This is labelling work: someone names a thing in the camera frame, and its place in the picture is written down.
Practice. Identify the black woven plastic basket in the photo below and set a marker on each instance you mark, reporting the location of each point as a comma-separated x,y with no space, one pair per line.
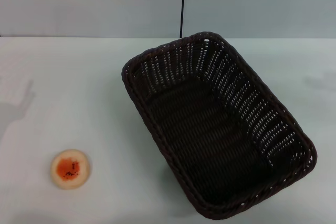
210,134

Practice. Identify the round bun with orange centre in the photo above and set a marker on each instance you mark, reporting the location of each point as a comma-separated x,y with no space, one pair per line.
71,169

